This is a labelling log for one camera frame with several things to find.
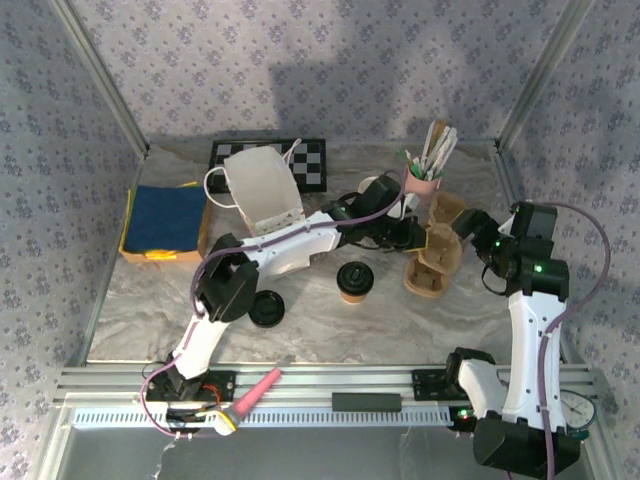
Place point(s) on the pulp paper cup carrier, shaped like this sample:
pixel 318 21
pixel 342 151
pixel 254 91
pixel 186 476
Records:
pixel 442 250
pixel 425 289

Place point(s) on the wooden stirrer stick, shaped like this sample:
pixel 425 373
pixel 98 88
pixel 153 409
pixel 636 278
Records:
pixel 440 131

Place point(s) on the pink toy microphone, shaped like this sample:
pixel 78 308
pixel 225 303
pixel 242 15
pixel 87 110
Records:
pixel 255 397

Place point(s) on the pink holder cup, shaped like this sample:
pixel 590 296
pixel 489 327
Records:
pixel 420 192

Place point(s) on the black plastic cup lid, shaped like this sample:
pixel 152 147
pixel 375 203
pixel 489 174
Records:
pixel 355 277
pixel 268 310

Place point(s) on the black rectangular bar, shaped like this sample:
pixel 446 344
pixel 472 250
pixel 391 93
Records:
pixel 365 402

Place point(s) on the teal desk clock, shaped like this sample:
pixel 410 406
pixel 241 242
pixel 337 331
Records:
pixel 580 407

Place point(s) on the small circuit board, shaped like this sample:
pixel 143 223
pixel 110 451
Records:
pixel 185 419
pixel 460 417

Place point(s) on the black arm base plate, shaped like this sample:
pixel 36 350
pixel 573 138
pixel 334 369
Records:
pixel 225 385
pixel 425 385

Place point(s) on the yellow cloth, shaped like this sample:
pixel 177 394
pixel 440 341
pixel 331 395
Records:
pixel 160 255

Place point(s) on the aluminium corner post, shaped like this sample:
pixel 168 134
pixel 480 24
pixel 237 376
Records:
pixel 104 75
pixel 541 75

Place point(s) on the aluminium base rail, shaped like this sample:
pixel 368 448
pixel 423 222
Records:
pixel 320 380

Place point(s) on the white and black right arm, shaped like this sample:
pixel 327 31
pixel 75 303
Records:
pixel 530 350

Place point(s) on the white cartoon print paper bag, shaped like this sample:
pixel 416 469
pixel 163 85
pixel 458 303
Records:
pixel 260 185

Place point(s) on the black and white chessboard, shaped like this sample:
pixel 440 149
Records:
pixel 312 170

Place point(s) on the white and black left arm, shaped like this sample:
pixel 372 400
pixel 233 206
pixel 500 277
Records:
pixel 290 245

